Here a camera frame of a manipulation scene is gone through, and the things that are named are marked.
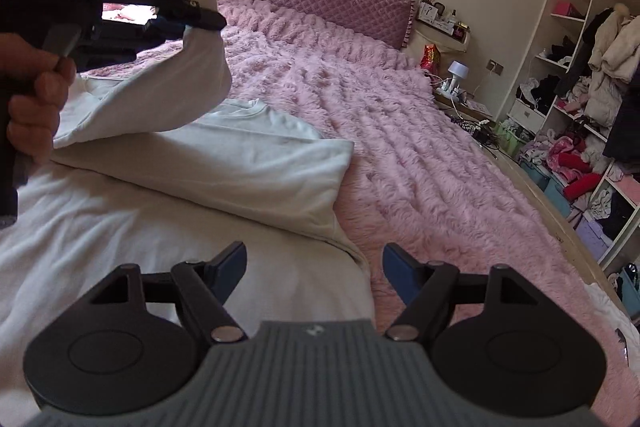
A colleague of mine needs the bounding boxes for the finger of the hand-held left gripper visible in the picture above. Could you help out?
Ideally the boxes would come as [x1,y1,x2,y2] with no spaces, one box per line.
[152,0,228,32]

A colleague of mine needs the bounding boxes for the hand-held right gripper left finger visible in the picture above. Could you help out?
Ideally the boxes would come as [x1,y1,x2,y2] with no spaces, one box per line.
[90,241,249,344]

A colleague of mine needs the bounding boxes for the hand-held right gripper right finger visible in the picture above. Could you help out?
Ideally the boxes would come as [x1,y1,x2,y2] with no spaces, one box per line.
[382,243,543,342]

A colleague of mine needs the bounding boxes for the white printed sweatshirt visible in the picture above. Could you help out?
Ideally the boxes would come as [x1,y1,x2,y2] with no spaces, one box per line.
[0,0,377,427]

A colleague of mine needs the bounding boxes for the pile of pink red clothes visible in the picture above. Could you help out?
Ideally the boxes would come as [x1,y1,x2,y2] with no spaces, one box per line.
[520,127,617,210]

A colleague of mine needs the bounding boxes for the person's left hand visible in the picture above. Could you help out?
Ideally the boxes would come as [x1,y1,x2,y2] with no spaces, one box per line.
[0,32,79,166]

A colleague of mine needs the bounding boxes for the pink fluffy blanket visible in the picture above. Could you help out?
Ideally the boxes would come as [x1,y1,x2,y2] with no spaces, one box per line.
[75,0,640,427]

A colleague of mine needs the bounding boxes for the green storage box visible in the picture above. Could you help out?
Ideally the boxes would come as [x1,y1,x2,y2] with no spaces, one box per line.
[495,119,527,158]

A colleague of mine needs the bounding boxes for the blue storage box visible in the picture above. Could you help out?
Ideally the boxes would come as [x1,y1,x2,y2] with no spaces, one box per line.
[542,178,574,219]

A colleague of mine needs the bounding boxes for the white power strip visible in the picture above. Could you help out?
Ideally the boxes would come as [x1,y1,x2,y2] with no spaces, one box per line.
[431,83,469,104]

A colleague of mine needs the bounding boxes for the purple storage box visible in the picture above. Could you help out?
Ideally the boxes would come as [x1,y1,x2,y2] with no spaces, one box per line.
[574,216,614,259]

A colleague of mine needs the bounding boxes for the white wardrobe drawer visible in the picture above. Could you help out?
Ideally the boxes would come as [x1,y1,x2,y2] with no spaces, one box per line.
[507,99,547,134]

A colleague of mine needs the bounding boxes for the white table lamp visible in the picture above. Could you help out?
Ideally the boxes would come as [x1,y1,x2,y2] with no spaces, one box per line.
[446,61,474,98]

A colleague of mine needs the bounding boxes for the red snack bag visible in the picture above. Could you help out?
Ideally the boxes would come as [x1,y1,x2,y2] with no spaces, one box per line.
[419,43,441,76]

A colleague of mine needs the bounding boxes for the white bedside shelf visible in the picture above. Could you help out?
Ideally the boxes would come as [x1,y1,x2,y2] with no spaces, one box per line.
[414,18,474,54]

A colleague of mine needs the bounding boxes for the pile of hanging coats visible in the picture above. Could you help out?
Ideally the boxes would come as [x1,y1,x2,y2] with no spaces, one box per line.
[602,19,640,164]

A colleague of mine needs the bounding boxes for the beige hanging coat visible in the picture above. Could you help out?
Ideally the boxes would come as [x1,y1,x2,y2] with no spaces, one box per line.
[584,3,640,128]

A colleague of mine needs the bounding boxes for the tangle of black cables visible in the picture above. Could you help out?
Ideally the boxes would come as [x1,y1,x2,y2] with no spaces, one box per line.
[449,116,502,150]

